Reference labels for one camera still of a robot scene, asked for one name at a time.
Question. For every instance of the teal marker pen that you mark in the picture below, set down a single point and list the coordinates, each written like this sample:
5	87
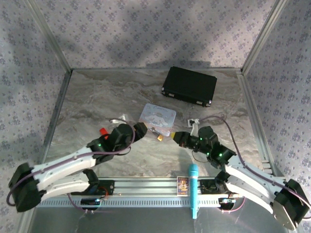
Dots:
193	189

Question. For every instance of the aluminium table side rail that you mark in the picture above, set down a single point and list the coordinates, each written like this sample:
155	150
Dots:
58	109
252	116

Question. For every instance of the small green circuit board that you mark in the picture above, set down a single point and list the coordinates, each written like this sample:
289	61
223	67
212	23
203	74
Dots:
227	201

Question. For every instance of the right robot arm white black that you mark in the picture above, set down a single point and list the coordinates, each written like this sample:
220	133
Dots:
252	179

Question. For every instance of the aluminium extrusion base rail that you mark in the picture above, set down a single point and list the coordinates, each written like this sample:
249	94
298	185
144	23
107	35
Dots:
145	187

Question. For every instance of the small printed card box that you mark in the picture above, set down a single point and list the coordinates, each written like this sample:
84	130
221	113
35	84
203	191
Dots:
182	186

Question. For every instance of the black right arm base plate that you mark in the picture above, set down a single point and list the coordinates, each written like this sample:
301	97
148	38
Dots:
207	187

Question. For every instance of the small red object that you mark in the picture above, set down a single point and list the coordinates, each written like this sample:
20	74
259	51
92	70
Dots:
104	131

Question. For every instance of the aluminium frame corner post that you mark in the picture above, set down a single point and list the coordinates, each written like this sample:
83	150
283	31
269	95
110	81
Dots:
48	34
264	34

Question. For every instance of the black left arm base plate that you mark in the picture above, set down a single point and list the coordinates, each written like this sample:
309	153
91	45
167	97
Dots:
108	187

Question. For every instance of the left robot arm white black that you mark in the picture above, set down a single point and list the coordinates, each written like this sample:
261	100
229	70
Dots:
63	165

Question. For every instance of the black hard case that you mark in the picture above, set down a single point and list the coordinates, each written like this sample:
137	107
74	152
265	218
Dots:
189	85

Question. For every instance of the small black electronics module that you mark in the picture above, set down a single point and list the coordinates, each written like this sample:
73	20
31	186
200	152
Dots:
90	202

